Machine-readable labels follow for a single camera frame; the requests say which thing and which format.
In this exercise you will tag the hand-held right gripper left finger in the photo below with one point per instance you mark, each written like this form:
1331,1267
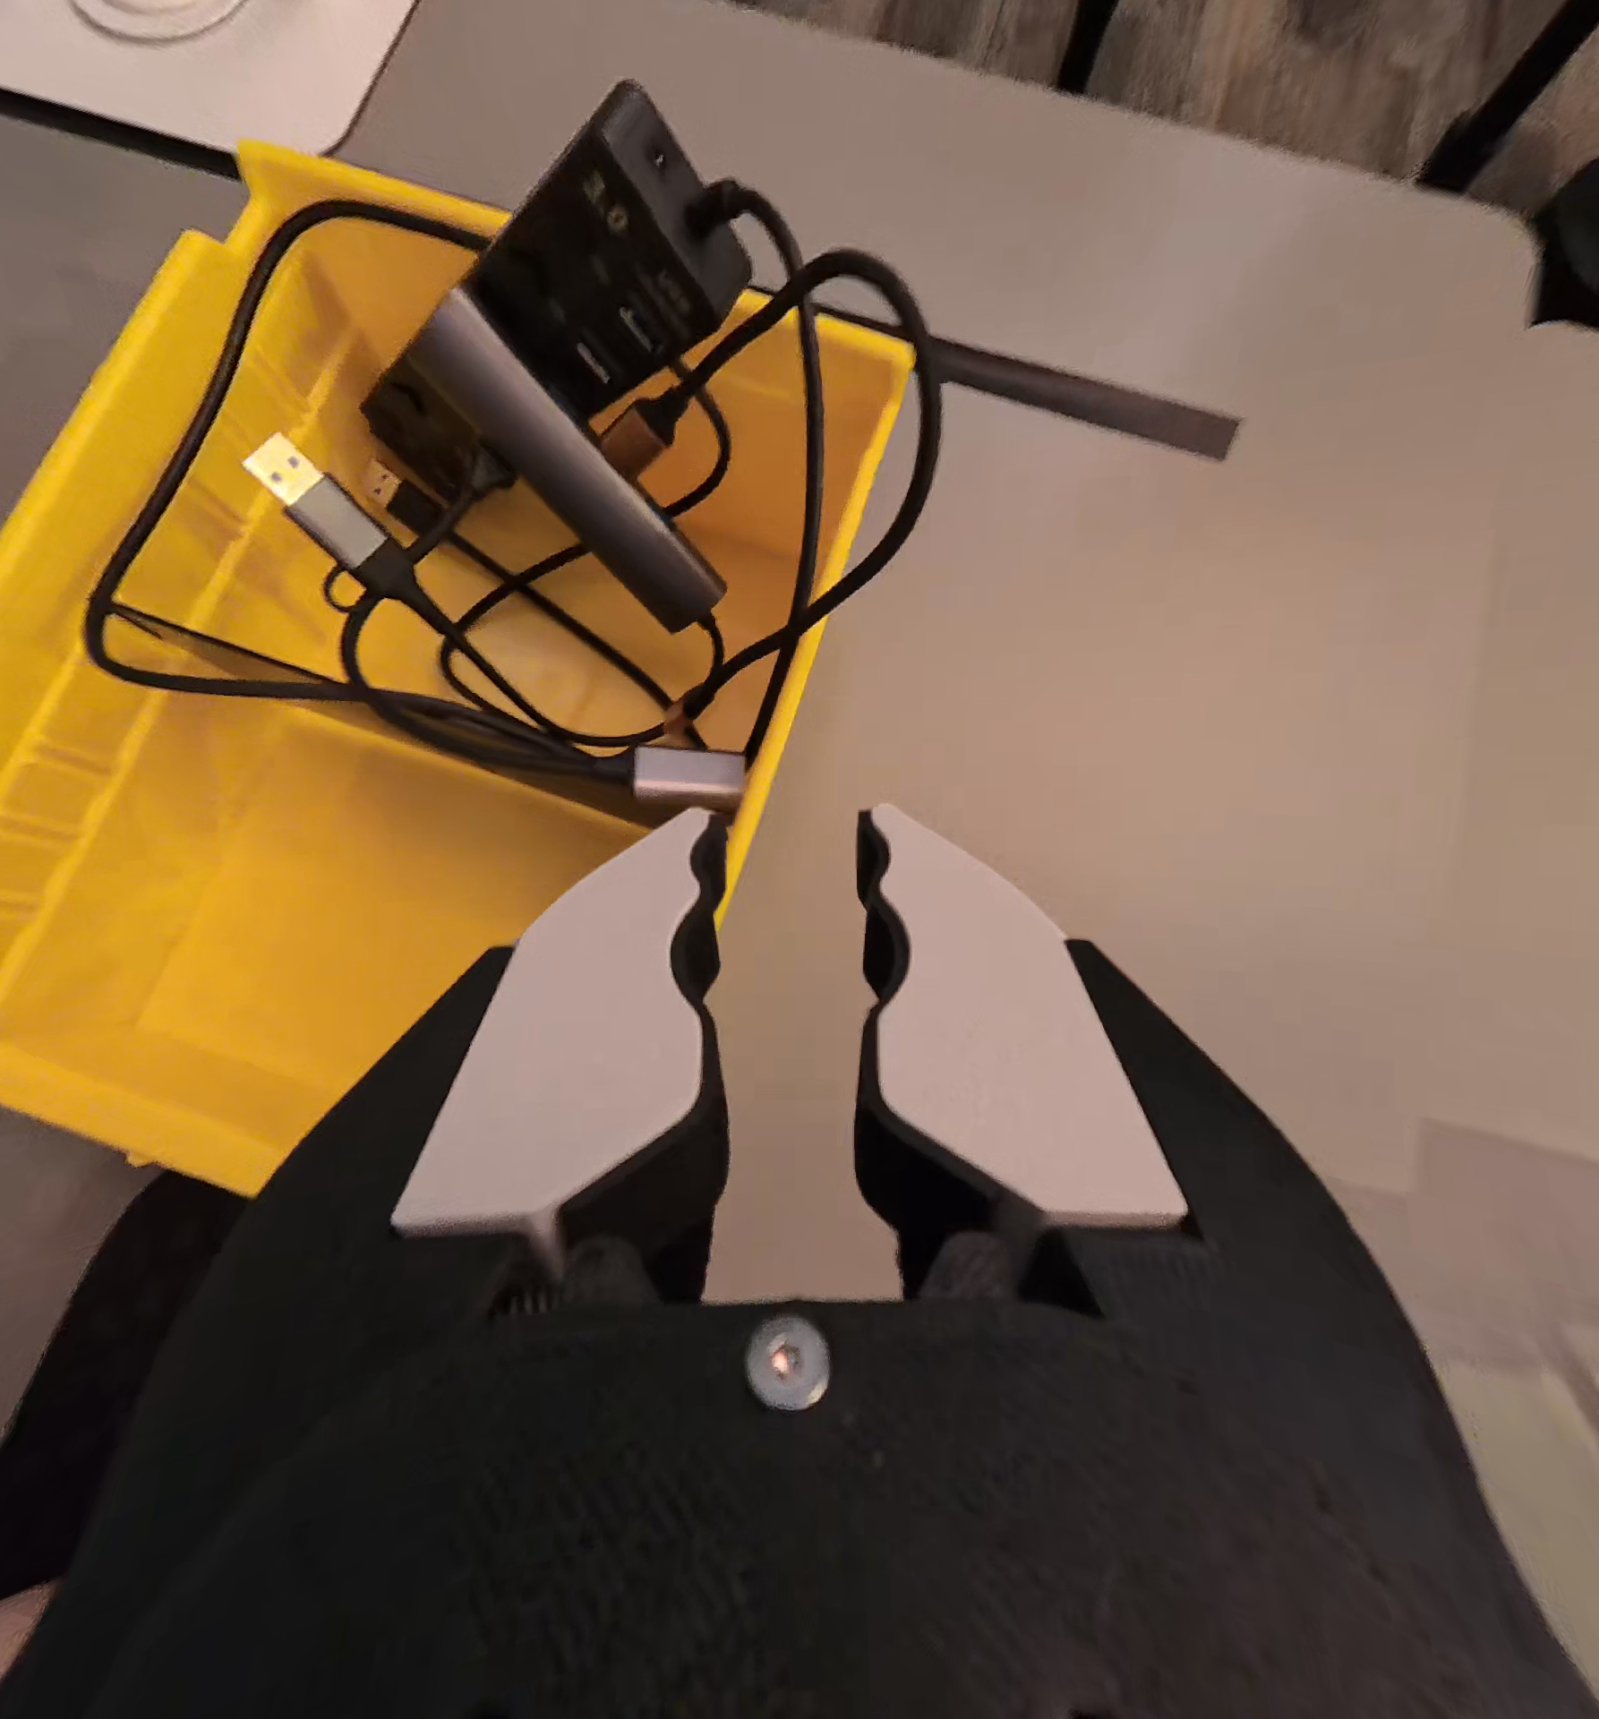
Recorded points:
573,1060

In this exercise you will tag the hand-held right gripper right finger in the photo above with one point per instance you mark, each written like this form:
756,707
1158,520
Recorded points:
997,1060

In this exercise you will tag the yellow plastic bin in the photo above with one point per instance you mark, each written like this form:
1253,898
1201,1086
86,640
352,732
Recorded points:
141,941

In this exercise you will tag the grey usb hub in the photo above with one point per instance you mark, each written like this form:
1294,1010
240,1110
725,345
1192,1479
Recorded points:
544,443

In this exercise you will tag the black usb hub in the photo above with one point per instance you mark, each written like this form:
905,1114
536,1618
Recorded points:
614,253

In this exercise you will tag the black office chair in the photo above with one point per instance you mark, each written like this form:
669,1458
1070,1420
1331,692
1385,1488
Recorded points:
88,1342

